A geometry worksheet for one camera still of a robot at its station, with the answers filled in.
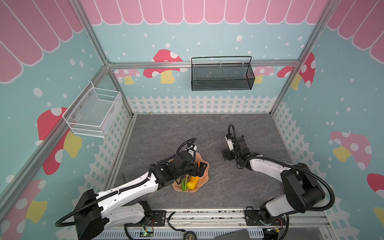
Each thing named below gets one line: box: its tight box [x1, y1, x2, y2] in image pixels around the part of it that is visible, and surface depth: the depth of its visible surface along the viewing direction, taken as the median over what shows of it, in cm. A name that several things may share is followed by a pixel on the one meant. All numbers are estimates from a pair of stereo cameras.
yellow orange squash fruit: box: [186, 176, 201, 190], surface depth 80 cm
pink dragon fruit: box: [181, 174, 192, 192], surface depth 81 cm
